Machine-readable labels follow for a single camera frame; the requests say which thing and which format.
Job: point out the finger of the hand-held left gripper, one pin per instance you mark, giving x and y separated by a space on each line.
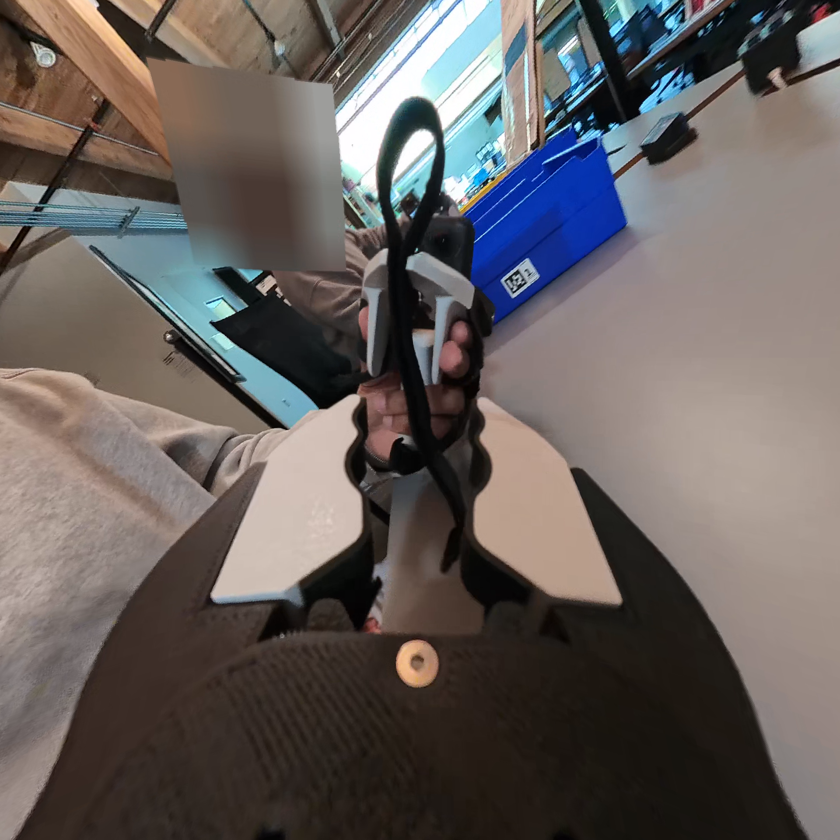
446 282
377 315

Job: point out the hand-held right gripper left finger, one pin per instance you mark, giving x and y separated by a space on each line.
295 518

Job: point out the black office chair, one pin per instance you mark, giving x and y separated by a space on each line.
282 348

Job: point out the wooden post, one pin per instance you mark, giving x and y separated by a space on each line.
98 72

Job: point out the black power adapter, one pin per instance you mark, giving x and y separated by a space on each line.
668 138

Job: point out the grey desk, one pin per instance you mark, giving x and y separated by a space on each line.
689 394

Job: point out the person's left hand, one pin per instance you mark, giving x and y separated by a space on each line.
387 407

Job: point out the person's grey sweatshirt torso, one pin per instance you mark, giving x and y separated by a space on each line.
85 525

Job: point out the wooden sign board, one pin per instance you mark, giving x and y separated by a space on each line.
522 79

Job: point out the black pole stand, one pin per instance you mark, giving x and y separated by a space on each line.
604 59

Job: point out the person's left forearm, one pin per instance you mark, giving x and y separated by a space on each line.
249 446

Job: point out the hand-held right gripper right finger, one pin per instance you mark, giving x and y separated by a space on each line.
538 525

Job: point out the blue storage bin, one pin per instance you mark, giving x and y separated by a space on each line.
558 229
518 177

